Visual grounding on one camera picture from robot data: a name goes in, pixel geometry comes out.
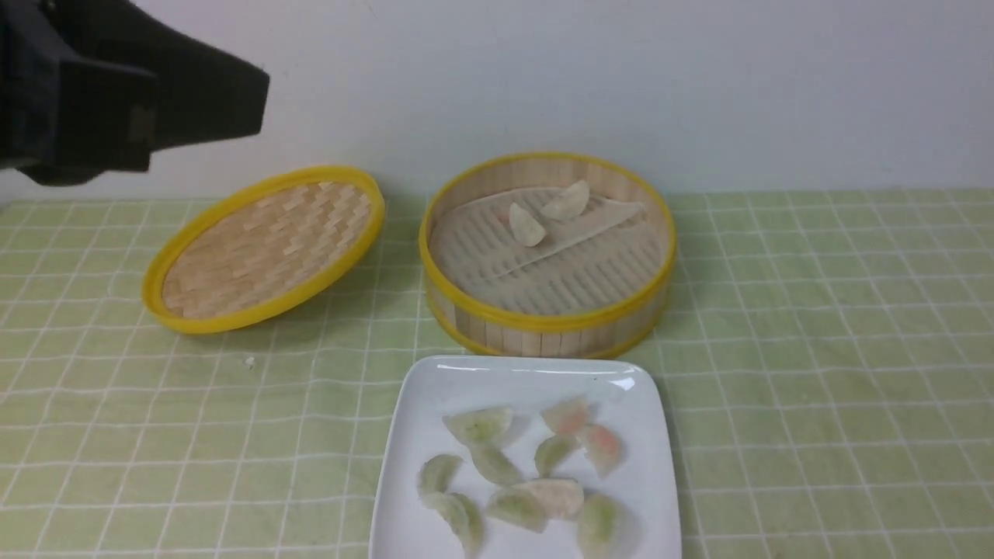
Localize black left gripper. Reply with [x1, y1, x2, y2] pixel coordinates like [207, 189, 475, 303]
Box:
[1, 1, 270, 187]

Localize green dumpling from steamer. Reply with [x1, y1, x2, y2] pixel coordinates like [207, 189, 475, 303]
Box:
[576, 493, 624, 558]

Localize white square plate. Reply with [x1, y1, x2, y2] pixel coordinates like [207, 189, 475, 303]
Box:
[368, 355, 684, 558]

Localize greenish dumpling on plate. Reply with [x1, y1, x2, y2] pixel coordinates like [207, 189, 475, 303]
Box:
[416, 453, 463, 498]

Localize green top dumpling on plate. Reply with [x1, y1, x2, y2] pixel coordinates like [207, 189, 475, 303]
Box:
[443, 404, 514, 446]

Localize green dumpling on plate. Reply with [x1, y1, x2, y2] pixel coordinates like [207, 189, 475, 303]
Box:
[443, 404, 514, 446]
[533, 434, 579, 477]
[420, 492, 486, 558]

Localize pale dumpling on plate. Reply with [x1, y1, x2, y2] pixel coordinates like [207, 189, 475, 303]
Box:
[468, 443, 524, 486]

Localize green left dumpling on plate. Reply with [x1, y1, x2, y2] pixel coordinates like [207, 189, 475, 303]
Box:
[420, 492, 486, 558]

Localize pink dumpling on plate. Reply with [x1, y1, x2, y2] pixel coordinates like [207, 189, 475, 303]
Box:
[540, 395, 589, 436]

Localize green centre dumpling on plate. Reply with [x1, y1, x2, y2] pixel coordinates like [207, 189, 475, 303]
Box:
[533, 434, 579, 477]

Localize beige dumpling on plate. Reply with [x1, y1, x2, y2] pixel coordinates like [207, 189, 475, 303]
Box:
[515, 477, 586, 520]

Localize orange dumpling on plate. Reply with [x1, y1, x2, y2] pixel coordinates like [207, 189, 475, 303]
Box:
[576, 422, 624, 480]

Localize yellow rimmed bamboo steamer lid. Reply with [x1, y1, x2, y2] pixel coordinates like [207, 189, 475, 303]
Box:
[141, 165, 386, 334]

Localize white dumpling in steamer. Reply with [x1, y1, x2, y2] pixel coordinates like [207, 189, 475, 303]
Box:
[508, 203, 547, 248]

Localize yellow rimmed bamboo steamer basket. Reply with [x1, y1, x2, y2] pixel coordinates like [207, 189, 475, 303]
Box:
[418, 152, 677, 359]

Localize cream dumpling in steamer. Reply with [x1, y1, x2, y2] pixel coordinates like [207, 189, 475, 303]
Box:
[540, 179, 590, 220]

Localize white steamer liner cloth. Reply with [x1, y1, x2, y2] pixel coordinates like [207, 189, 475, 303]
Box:
[429, 186, 669, 316]

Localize green checkered tablecloth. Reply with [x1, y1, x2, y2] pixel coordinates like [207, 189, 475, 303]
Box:
[1, 191, 993, 558]

